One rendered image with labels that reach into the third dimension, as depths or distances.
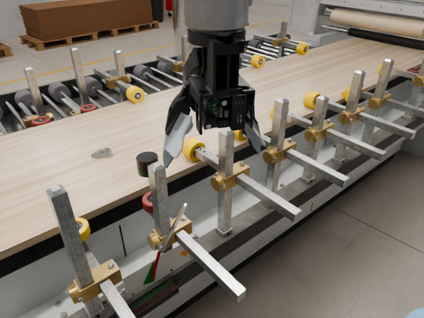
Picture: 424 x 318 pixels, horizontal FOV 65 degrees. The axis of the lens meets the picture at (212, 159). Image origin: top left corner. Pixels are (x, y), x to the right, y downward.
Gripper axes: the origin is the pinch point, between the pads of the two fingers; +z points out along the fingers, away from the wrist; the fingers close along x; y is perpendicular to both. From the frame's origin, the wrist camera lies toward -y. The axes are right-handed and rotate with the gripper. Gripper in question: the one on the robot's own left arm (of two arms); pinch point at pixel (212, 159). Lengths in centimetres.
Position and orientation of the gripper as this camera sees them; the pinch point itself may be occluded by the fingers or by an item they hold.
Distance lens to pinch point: 52.8
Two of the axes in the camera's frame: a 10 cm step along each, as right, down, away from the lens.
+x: 9.6, -1.4, 2.2
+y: 2.6, 5.2, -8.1
